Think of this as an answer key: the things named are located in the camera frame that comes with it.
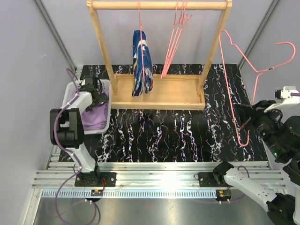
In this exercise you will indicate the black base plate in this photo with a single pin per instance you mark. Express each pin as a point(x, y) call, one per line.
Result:
point(207, 180)
point(103, 179)

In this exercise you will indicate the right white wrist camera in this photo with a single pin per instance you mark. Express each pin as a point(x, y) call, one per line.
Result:
point(286, 96)

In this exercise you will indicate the white plastic basket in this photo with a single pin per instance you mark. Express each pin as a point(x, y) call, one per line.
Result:
point(83, 101)

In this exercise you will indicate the aluminium rail frame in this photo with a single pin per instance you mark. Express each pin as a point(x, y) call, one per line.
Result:
point(168, 176)

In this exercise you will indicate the wooden clothes rack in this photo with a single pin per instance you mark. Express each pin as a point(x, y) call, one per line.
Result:
point(175, 92)

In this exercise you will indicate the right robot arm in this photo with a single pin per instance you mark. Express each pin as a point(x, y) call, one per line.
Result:
point(282, 139)

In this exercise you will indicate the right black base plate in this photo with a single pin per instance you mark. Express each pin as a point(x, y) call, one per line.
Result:
point(207, 180)

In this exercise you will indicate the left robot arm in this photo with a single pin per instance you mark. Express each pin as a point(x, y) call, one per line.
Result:
point(86, 110)

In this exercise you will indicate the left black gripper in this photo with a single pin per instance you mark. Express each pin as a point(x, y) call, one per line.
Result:
point(102, 99)

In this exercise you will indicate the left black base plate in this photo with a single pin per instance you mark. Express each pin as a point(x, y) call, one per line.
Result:
point(103, 179)

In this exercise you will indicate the purple trousers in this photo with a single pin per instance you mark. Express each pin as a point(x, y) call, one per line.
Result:
point(97, 119)

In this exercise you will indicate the blue patterned trousers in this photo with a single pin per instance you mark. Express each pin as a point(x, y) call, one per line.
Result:
point(137, 66)

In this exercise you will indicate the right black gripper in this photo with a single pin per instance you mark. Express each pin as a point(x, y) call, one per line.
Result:
point(254, 112)

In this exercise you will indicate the white slotted cable duct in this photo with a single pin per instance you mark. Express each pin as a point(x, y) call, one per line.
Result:
point(135, 193)

